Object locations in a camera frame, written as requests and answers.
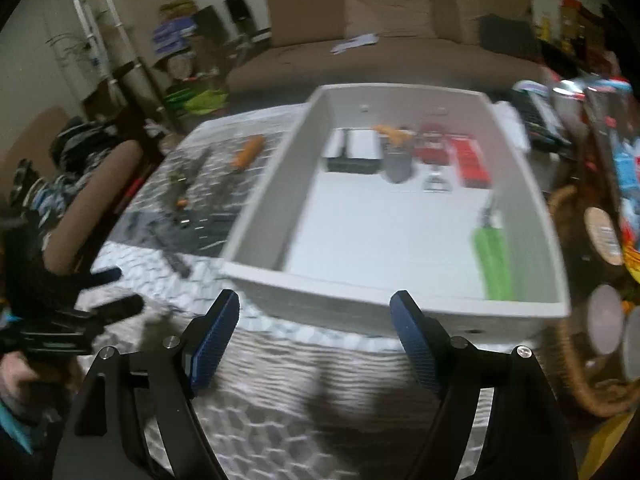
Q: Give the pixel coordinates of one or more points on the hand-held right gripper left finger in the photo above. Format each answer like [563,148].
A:
[215,342]

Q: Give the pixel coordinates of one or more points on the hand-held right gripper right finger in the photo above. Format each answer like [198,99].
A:
[417,347]

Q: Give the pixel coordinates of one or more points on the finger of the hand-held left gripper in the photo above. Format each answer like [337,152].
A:
[120,306]
[105,277]

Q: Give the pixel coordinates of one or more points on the white rectangular container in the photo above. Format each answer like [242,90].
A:
[375,240]

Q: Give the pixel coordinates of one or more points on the silver tower shaped bottle opener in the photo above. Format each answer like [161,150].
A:
[437,183]

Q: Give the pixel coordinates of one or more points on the brown armchair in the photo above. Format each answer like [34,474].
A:
[95,200]

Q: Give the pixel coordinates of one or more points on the grey patterned blanket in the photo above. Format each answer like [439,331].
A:
[280,425]

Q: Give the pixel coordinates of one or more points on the pile of clothes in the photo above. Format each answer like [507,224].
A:
[75,142]

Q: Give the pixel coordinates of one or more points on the wicker basket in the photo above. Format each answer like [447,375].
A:
[575,370]

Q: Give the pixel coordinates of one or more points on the grey metal cup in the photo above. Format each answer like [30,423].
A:
[397,165]

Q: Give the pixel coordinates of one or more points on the jar with grey lid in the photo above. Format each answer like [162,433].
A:
[605,320]

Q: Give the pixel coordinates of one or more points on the red flat box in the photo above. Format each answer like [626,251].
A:
[470,160]

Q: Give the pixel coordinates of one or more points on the bright green bag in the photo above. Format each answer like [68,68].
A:
[200,101]

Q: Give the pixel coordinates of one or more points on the red utensil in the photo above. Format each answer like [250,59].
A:
[435,147]

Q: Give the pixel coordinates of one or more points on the white and black box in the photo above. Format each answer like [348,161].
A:
[352,152]

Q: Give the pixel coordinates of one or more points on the jar with printed lid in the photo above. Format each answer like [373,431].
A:
[605,237]

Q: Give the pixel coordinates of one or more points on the round pale disc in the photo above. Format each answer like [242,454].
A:
[180,65]

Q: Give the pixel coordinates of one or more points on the stack of blue boxes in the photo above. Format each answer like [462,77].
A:
[172,35]

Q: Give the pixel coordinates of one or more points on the white floor stand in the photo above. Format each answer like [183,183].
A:
[92,25]

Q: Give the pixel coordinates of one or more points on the colourful printed box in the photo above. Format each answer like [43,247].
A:
[620,160]

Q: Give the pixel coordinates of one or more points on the black flat panel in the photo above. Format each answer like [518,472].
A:
[237,8]
[207,19]

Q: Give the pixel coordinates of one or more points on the brown sofa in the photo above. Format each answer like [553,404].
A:
[300,65]

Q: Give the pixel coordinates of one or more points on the white papers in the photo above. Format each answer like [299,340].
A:
[355,44]

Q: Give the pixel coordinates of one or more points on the dark grey cushion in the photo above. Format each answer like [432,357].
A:
[505,37]

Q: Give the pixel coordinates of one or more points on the beige sofa cushion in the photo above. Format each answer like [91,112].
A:
[390,10]

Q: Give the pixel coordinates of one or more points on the pile of packaged goods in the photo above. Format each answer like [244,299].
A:
[575,27]

